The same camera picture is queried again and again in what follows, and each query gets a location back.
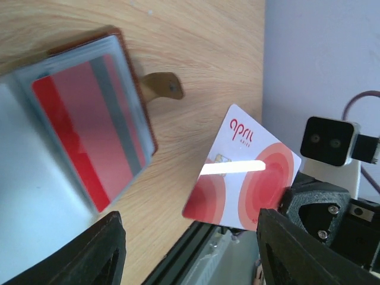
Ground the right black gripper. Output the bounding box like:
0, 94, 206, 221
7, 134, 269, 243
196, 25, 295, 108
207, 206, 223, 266
278, 172, 379, 270

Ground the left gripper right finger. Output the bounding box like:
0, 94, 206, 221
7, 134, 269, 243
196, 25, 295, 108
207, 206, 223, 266
257, 209, 379, 284

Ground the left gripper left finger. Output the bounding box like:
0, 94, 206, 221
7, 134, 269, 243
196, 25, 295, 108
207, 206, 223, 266
6, 211, 126, 284

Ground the brown leather card holder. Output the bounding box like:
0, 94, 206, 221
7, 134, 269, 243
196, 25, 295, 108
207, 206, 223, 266
0, 26, 185, 250

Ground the red card in holder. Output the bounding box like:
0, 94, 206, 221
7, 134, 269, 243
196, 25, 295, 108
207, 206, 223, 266
31, 54, 152, 211

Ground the black enclosure frame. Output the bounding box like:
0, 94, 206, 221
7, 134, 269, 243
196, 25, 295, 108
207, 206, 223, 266
143, 221, 217, 285

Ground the light blue cable duct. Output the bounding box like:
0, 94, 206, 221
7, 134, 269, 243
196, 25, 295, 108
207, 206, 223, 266
180, 229, 233, 284

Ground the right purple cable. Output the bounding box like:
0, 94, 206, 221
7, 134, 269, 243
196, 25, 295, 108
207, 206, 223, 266
341, 90, 380, 195

